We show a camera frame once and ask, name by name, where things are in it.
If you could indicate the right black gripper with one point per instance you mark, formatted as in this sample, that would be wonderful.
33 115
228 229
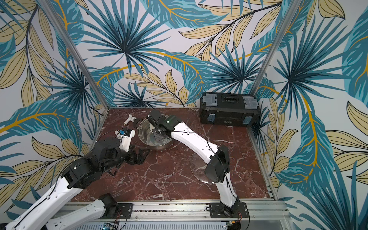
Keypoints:
156 131

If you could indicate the aluminium corner post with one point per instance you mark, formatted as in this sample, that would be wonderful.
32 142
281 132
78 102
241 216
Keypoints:
61 30
287 19

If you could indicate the white pipe tee fitting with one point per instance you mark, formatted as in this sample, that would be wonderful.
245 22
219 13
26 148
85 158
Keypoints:
117 134

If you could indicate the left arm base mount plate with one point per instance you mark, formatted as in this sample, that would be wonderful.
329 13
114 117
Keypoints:
123 210

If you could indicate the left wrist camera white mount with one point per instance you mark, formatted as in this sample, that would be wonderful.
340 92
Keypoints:
126 136

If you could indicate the white pipe fitting far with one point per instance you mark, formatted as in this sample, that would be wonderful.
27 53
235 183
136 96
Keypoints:
130 118

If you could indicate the black plastic toolbox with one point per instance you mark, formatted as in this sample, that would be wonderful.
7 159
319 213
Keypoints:
228 109

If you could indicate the stainless steel pot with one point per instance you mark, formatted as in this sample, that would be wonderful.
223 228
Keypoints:
146 135

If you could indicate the right aluminium corner post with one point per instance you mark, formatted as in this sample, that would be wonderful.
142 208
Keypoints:
287 19

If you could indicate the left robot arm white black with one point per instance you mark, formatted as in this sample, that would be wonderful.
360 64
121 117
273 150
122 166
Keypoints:
105 156

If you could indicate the glass pot lid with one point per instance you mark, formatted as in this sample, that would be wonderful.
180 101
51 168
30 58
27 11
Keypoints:
198 168

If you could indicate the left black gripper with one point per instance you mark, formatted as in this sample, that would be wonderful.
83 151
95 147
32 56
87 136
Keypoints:
133 160

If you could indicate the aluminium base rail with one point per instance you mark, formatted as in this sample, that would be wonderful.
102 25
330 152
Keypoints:
257 214

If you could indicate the left aluminium corner post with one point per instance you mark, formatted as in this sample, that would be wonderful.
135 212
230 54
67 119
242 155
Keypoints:
61 30

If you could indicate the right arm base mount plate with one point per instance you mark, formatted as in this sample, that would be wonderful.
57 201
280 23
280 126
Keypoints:
219 210

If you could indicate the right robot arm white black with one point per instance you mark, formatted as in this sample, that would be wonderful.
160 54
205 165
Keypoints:
206 150

